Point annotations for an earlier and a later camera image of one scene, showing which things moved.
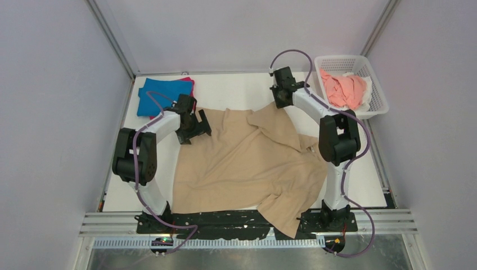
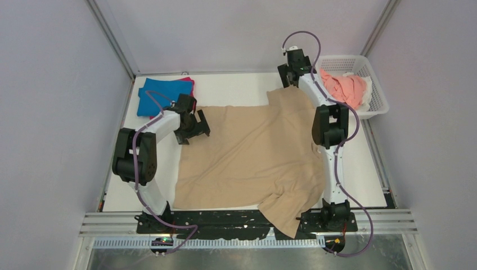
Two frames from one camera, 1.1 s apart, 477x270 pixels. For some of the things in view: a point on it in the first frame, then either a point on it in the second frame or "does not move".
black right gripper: x=279 y=104 → x=283 y=70
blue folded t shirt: x=147 y=107 does not move
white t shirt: x=365 y=105 does not move
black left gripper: x=201 y=127 does not move
